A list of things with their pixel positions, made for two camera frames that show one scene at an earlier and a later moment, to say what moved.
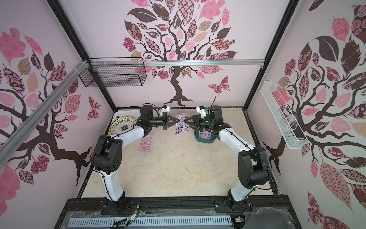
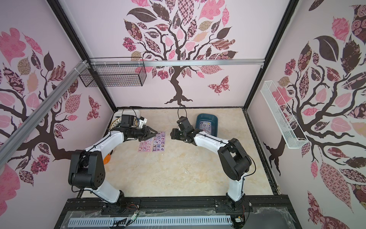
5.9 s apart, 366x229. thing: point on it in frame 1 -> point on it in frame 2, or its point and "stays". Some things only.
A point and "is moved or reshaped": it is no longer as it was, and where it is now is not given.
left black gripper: (170, 118) -> (146, 133)
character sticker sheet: (181, 126) is moved or reshaped
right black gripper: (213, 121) -> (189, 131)
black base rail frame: (260, 213) stays
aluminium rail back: (177, 62) stays
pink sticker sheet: (145, 144) stays
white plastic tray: (135, 113) stays
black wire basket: (115, 72) stays
